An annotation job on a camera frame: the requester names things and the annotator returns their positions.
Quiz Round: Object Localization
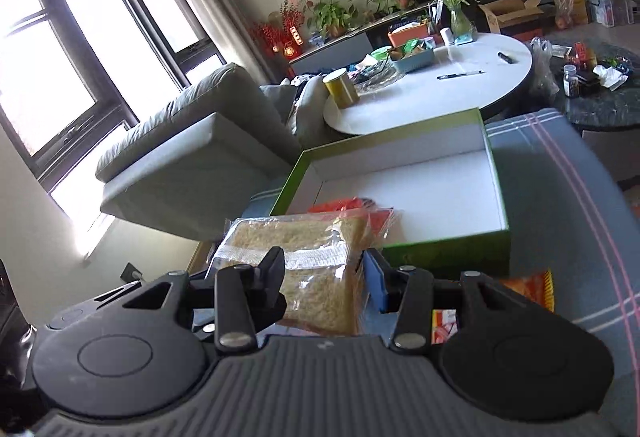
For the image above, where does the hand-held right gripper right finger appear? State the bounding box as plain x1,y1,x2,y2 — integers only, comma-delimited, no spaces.
363,248,508,352

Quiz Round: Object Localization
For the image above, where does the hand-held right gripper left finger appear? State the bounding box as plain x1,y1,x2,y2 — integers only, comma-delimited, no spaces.
120,246,287,352

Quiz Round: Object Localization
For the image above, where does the clear noodle snack packet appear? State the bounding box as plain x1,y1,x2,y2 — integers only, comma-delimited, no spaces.
212,212,401,338

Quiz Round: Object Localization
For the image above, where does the green cardboard box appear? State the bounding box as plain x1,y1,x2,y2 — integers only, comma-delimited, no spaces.
270,108,512,278

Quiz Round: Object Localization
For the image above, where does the red white snack packet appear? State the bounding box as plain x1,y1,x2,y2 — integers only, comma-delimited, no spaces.
432,309,458,344

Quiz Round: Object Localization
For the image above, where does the red orange snack packet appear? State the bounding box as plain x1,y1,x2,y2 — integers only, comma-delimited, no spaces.
307,196,396,249

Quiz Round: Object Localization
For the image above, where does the grey sofa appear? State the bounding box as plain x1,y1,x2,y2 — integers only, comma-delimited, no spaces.
95,63,331,243

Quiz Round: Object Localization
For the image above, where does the grey pillow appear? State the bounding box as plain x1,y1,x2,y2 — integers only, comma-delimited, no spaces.
260,74,331,148

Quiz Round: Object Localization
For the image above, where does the gold can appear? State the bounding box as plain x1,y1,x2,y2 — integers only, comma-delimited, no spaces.
322,68,360,109

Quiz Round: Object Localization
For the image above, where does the white oval table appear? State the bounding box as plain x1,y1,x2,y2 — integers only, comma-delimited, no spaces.
322,33,533,135

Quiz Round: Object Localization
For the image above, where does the blue basket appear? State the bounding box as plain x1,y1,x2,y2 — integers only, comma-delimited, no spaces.
387,40,435,70

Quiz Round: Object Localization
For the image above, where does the red flower decoration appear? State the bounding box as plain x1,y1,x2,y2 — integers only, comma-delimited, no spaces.
249,0,306,63

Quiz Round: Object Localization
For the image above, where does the orange basket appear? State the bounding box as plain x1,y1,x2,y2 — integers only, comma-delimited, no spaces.
387,22,431,48

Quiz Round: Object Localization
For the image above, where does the clear plastic bag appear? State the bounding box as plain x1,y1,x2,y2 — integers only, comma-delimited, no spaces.
527,37,561,103

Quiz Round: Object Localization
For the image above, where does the glass vase with plant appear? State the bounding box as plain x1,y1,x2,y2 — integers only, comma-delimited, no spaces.
430,0,478,38

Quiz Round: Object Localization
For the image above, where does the glass jar with dark lid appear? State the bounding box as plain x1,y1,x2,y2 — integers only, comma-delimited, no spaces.
563,64,581,97

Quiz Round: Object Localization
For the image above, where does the dark marble round table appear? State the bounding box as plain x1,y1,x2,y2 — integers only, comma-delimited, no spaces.
552,42,640,190

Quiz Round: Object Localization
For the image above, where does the open cardboard box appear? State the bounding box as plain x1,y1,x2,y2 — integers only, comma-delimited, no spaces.
479,0,545,34

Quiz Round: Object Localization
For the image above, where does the dark framed window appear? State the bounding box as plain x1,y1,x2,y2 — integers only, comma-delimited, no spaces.
0,0,228,193

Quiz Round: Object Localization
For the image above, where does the white crumpled tissue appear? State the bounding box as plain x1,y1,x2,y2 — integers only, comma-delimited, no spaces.
592,64,628,90

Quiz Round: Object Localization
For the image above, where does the clear storage box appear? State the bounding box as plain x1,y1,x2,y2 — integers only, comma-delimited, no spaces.
587,0,635,28

